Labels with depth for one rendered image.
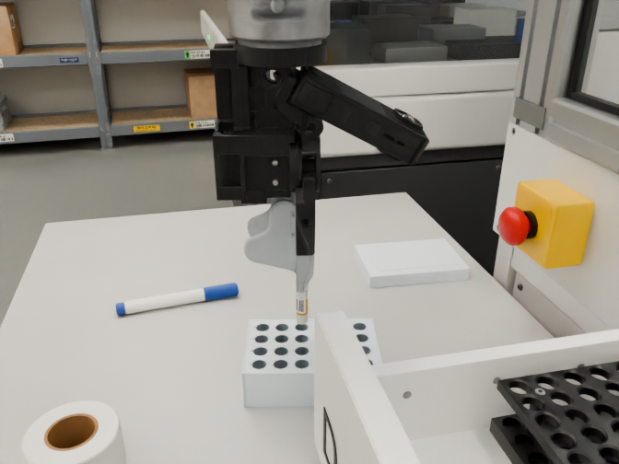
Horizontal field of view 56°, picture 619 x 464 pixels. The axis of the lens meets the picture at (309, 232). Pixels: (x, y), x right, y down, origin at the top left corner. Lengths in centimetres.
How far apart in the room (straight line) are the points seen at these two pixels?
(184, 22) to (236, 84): 389
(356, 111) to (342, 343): 19
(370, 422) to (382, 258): 48
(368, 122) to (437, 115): 64
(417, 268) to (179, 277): 30
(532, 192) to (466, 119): 50
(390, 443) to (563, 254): 39
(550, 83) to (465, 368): 38
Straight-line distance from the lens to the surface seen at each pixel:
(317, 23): 44
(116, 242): 87
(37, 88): 444
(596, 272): 64
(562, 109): 67
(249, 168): 46
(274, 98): 46
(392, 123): 46
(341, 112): 45
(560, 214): 61
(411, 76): 105
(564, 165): 67
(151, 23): 433
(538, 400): 37
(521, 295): 79
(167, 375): 60
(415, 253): 77
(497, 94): 113
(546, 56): 70
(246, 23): 43
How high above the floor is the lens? 113
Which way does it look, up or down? 25 degrees down
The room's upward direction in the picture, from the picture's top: straight up
